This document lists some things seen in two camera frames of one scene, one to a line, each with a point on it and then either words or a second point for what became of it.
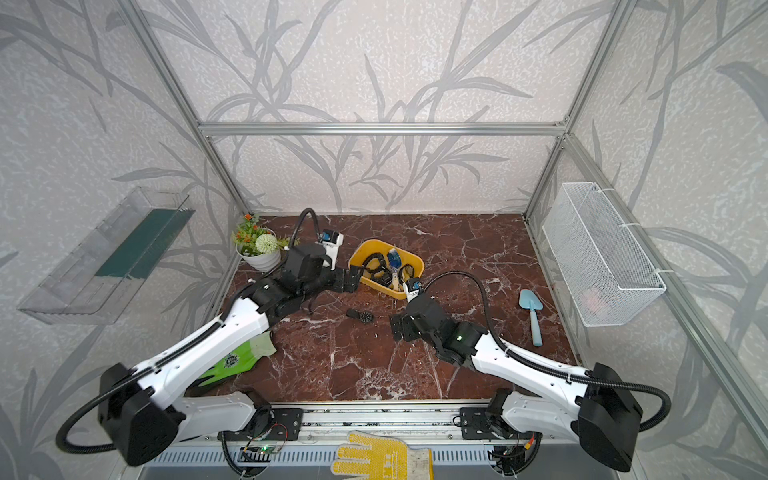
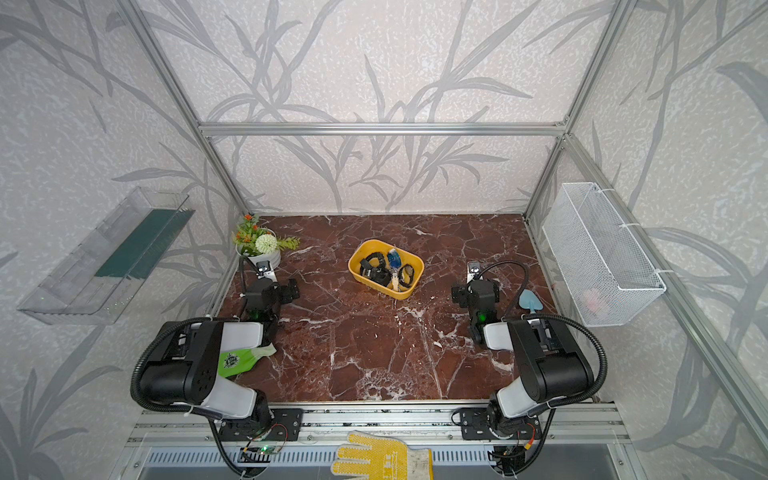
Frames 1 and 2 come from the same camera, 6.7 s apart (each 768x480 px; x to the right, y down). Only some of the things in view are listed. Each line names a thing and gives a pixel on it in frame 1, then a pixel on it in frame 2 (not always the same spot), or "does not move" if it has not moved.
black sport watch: [383, 276] does not move
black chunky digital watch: [380, 257] does not move
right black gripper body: [407, 331] → [461, 292]
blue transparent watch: [394, 259] does not move
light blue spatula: [530, 301] does not move
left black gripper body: [335, 279] → [280, 297]
